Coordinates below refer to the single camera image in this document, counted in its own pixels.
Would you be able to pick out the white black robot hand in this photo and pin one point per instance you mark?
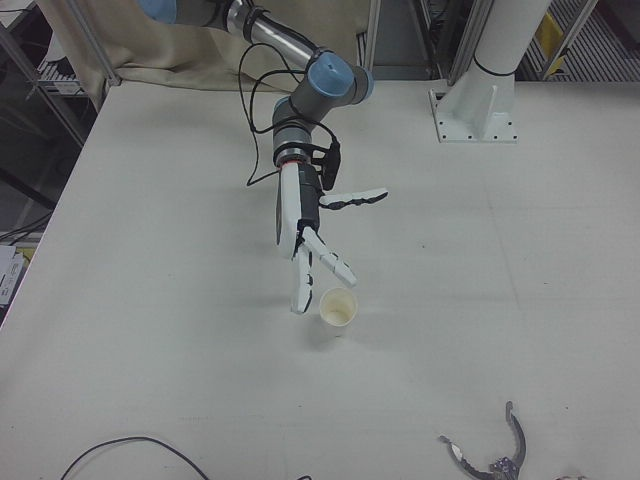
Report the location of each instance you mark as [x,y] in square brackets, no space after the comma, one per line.
[287,210]

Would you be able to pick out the white paper cup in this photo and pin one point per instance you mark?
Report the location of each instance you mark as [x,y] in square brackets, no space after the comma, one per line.
[339,306]

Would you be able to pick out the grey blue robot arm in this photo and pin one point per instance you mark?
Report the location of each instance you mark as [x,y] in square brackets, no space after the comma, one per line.
[325,80]

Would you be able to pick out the beige curtain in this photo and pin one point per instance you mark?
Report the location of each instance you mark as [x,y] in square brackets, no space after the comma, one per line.
[150,45]

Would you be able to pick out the white printed carton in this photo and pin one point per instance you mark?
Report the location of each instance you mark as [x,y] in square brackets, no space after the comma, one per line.
[10,275]

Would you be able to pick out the yellow plastic part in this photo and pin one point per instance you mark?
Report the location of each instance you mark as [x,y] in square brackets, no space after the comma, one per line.
[554,30]

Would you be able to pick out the metal claw gripper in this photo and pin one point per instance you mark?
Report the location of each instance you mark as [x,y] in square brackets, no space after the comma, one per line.
[520,440]

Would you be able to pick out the metal grating platform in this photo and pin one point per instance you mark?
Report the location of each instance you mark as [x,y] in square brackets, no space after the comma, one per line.
[600,55]

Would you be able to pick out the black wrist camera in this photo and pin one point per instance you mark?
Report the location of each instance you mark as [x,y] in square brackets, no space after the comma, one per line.
[331,162]

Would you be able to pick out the aluminium profile frame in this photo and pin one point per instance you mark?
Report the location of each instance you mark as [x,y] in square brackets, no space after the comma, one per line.
[374,40]

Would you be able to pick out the aluminium frame post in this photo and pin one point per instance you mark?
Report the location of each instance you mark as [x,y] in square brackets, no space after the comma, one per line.
[95,45]

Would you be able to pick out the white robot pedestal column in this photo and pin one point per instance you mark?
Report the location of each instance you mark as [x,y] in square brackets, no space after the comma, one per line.
[492,50]

